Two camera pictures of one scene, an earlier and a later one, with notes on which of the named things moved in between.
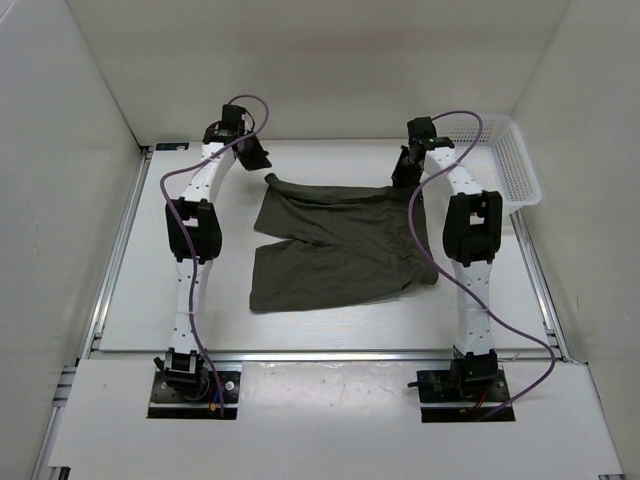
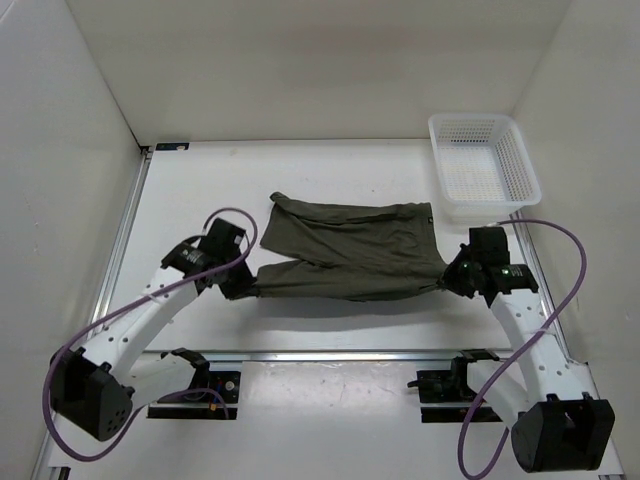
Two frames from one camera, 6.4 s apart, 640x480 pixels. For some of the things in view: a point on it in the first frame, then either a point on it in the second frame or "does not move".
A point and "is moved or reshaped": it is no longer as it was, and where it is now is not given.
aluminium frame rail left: [94, 330] does not move
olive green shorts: [339, 245] is moved or reshaped
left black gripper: [259, 160] → [242, 288]
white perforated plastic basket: [500, 161] does not move
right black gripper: [399, 178] → [450, 281]
